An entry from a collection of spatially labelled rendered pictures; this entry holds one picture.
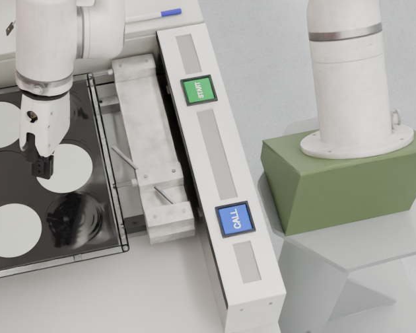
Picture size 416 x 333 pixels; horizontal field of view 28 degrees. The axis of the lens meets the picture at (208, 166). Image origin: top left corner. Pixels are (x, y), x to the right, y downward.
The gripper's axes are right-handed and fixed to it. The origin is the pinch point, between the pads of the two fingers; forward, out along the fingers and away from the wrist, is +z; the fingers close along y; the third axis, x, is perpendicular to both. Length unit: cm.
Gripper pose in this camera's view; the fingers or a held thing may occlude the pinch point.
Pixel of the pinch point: (42, 165)
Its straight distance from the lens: 137.1
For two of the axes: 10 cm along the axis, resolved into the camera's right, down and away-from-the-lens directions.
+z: -1.4, 7.9, 6.0
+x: -9.6, -2.5, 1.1
